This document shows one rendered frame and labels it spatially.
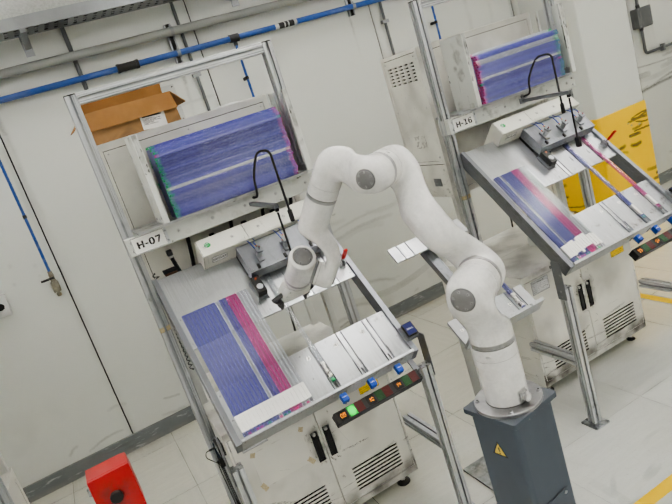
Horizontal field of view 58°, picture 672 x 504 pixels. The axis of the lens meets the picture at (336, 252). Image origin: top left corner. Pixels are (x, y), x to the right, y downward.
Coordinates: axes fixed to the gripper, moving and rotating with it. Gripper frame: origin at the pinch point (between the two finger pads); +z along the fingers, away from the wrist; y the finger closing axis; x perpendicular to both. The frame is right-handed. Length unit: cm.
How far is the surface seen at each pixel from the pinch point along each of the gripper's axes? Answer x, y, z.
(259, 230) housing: -34.3, -5.1, 9.0
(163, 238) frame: -44, 29, 5
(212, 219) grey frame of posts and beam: -43.8, 9.7, 5.1
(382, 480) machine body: 64, -15, 66
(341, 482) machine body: 57, 2, 61
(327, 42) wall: -182, -134, 85
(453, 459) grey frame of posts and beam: 72, -33, 34
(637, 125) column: -53, -333, 116
